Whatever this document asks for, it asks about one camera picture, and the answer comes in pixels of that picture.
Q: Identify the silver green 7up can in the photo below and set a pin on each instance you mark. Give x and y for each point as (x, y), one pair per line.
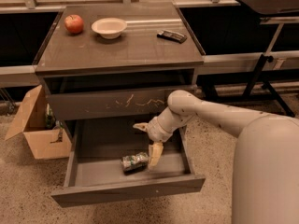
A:
(133, 162)

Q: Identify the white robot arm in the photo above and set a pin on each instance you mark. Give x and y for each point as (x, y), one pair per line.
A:
(266, 161)

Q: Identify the green bottle in box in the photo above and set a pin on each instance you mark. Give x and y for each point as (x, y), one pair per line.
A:
(49, 118)

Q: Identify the cardboard box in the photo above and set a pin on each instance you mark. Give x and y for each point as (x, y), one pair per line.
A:
(30, 120)

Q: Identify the grey drawer cabinet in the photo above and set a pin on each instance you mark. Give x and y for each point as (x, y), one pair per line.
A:
(87, 77)

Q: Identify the white bowl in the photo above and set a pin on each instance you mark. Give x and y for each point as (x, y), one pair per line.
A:
(109, 28)

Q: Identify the black side table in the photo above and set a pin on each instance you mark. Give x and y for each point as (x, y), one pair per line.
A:
(258, 86)

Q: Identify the red apple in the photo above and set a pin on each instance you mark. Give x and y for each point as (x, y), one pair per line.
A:
(74, 24)

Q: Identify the open grey drawer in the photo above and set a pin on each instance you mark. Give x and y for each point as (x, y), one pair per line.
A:
(94, 173)

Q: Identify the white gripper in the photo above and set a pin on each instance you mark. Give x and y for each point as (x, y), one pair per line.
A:
(154, 130)

